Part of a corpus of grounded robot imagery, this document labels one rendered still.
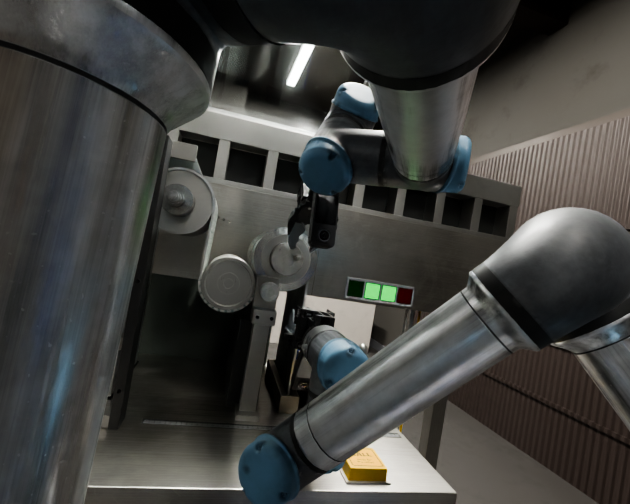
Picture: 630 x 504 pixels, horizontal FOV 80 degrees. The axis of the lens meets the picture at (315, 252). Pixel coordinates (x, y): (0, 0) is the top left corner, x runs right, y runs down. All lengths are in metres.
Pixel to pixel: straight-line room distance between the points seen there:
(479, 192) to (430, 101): 1.25
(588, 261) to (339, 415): 0.28
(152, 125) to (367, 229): 1.14
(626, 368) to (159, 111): 0.50
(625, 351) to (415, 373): 0.23
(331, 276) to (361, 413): 0.85
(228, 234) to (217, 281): 0.34
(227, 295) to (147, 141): 0.72
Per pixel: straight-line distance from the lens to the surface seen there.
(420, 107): 0.27
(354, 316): 5.65
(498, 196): 1.55
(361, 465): 0.75
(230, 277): 0.86
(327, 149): 0.50
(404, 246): 1.33
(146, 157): 0.17
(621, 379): 0.54
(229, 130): 1.24
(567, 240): 0.40
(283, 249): 0.85
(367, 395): 0.42
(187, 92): 0.18
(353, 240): 1.26
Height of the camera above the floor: 1.26
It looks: 1 degrees up
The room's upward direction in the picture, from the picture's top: 9 degrees clockwise
